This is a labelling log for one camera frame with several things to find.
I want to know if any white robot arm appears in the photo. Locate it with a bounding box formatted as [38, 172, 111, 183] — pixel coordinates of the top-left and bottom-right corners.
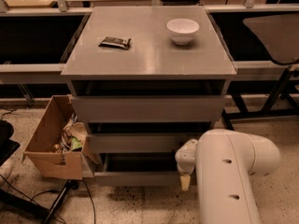
[175, 129, 280, 224]

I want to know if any grey top drawer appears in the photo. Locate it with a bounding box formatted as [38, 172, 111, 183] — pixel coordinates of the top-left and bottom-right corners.
[71, 96, 224, 123]

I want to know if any grey drawer cabinet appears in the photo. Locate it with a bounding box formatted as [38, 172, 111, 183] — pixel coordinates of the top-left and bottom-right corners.
[61, 6, 238, 161]

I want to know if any grey bottom drawer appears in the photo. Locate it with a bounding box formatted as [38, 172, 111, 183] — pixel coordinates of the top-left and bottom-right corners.
[93, 152, 197, 187]

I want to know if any grey middle drawer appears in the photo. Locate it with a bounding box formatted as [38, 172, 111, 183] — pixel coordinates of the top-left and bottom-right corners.
[89, 133, 200, 153]

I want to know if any black table leg frame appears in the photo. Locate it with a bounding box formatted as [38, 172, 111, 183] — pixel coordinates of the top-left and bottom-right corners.
[222, 65, 299, 130]

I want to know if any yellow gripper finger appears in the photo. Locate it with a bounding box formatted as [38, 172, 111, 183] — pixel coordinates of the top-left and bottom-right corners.
[180, 175, 191, 191]

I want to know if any dark snack packet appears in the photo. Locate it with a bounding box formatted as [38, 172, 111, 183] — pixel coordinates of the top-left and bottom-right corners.
[99, 36, 131, 50]

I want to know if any green packet in box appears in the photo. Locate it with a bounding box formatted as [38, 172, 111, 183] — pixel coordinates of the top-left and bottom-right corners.
[71, 136, 82, 151]

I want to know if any grey drawer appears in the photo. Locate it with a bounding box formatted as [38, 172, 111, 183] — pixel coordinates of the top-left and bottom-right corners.
[71, 96, 224, 123]
[89, 133, 200, 153]
[93, 152, 197, 187]

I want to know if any black stand with cable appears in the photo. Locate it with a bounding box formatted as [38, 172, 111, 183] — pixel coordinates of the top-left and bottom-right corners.
[0, 173, 97, 224]

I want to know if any brown cardboard box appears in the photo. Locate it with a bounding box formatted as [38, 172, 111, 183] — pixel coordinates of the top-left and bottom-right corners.
[24, 95, 99, 180]

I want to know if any white ceramic bowl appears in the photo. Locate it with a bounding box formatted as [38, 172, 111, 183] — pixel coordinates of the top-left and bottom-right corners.
[167, 19, 200, 45]

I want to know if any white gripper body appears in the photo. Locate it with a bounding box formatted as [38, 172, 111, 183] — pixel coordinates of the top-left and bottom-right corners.
[175, 139, 198, 175]

